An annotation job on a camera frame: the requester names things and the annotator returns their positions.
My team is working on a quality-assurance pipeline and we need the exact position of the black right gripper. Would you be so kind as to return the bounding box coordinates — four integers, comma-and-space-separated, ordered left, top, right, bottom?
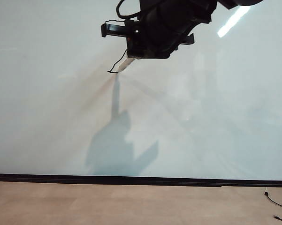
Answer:
100, 0, 218, 60

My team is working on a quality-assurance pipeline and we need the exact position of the white marker pen black cap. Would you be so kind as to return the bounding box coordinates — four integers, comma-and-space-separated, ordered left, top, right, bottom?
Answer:
117, 55, 136, 72

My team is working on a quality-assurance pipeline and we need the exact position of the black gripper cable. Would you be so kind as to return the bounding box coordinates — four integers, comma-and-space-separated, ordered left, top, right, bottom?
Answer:
116, 0, 144, 19

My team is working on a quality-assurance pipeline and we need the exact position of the whiteboard with black frame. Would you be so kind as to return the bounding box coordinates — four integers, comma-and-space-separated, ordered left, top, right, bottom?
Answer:
0, 0, 282, 188

